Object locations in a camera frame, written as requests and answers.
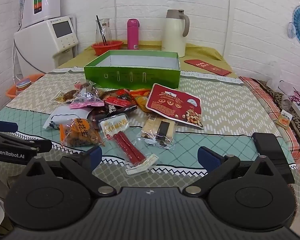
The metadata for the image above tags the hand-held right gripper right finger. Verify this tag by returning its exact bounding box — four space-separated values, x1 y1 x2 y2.
184 145 280 195

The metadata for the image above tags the dark red snack packet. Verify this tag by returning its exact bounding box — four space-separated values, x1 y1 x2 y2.
100 89 138 117

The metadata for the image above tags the white appliance with screen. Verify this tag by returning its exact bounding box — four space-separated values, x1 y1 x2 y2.
14 15 78 78

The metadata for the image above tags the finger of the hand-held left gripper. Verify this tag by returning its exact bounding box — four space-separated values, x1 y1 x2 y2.
0 119 19 133
0 130 52 153

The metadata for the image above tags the small round tin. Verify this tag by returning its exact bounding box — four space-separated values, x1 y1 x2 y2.
16 79 32 90

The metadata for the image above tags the cream thermal carafe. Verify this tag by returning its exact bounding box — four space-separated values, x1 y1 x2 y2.
161 9 190 58

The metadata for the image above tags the white foil packet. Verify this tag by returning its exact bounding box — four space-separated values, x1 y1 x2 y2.
43 106 90 130

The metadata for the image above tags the glass carafe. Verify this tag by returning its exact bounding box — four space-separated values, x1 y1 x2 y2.
95 18 112 46

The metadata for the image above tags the red envelope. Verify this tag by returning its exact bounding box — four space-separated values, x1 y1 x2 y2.
184 59 232 77

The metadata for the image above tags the plaid blanket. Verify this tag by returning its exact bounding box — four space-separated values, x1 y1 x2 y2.
240 76 300 155

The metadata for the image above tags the green cardboard box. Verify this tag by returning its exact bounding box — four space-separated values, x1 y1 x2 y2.
84 50 181 90

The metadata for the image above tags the black rectangular device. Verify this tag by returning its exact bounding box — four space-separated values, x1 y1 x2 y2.
252 132 296 183

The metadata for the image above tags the pink thermos bottle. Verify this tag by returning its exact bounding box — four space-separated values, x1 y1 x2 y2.
127 18 140 50

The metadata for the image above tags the white wall cable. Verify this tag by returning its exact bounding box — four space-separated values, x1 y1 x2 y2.
113 0 121 43

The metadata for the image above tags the clear candy packet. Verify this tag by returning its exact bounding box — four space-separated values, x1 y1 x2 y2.
74 79 100 94

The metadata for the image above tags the yellow cloth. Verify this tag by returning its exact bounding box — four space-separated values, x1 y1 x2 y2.
57 41 238 78

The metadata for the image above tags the red plastic basket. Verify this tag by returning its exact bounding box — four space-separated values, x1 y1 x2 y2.
91 40 124 57

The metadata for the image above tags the brown meat snack packet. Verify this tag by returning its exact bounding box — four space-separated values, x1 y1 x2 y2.
51 90 78 104

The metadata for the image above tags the clear cracker packet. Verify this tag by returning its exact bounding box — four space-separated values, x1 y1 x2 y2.
137 114 178 150

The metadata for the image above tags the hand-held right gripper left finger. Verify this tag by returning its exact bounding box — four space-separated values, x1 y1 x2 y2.
22 145 117 196

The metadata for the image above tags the patterned tablecloth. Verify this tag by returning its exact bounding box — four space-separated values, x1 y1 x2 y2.
0 66 298 230

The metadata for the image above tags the black straw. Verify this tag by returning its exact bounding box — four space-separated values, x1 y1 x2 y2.
96 15 108 46

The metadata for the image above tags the red sausage packet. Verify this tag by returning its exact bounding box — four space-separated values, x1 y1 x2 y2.
99 114 159 177

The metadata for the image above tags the small orange snack packet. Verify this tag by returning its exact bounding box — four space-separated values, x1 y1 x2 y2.
277 110 294 128

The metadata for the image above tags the white water purifier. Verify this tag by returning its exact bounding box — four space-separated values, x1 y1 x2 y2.
19 0 62 28

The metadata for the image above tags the metal flexible hose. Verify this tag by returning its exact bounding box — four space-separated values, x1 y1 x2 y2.
18 0 26 28

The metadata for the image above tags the orange plastic basin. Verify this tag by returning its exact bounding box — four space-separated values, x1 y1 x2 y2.
5 73 45 98

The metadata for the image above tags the orange peanut packet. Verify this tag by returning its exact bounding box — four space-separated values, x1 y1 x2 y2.
59 117 105 148

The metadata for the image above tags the red nut packet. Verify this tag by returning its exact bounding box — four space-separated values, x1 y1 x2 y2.
145 83 204 129

